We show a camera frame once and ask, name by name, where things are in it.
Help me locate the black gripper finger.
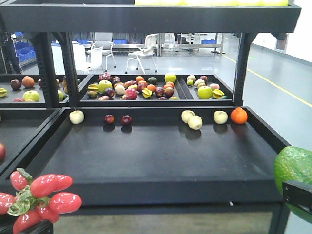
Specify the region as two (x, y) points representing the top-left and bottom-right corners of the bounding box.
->
(282, 180), (312, 215)
(0, 220), (54, 234)

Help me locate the red cherry tomato bunch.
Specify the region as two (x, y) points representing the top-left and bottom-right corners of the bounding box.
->
(0, 168), (82, 234)

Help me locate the green avocado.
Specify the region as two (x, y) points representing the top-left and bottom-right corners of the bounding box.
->
(274, 146), (312, 224)

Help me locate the black fruit stand left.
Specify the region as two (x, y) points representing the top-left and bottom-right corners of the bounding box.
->
(0, 0), (71, 176)

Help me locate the black fruit display stand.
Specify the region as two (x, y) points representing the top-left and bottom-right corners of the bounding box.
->
(0, 0), (301, 234)

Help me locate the red apple left stand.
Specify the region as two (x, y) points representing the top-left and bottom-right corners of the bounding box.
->
(0, 143), (6, 161)

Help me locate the orange tangerine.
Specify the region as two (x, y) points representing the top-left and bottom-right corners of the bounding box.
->
(231, 107), (248, 124)

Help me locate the pale pear far right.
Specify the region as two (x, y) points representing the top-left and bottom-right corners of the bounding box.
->
(214, 110), (228, 124)

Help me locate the dark red plum left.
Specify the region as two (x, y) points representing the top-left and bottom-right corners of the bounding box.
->
(104, 114), (115, 124)

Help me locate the dark red plum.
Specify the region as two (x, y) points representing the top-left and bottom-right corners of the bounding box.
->
(121, 115), (133, 125)
(104, 114), (115, 124)

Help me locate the pale pear front middle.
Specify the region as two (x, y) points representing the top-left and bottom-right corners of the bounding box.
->
(187, 116), (203, 130)

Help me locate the yellow starfruit right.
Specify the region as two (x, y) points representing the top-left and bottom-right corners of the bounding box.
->
(212, 89), (225, 99)

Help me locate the dark red plum right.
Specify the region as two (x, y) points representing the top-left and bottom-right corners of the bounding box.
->
(121, 115), (133, 125)

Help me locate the pale pear back middle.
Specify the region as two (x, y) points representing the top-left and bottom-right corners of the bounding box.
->
(181, 110), (195, 123)

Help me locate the large green apple right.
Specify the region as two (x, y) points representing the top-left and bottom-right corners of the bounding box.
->
(197, 86), (212, 99)

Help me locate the large green apple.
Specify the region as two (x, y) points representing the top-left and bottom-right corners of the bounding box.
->
(98, 80), (113, 93)
(197, 86), (212, 99)

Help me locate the large green apple left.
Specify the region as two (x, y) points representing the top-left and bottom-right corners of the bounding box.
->
(98, 80), (113, 93)

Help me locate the red apple middle tray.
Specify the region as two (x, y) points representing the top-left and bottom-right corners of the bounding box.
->
(125, 88), (137, 100)

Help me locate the yellow green apple back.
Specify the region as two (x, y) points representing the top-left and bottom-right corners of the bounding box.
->
(164, 72), (177, 83)

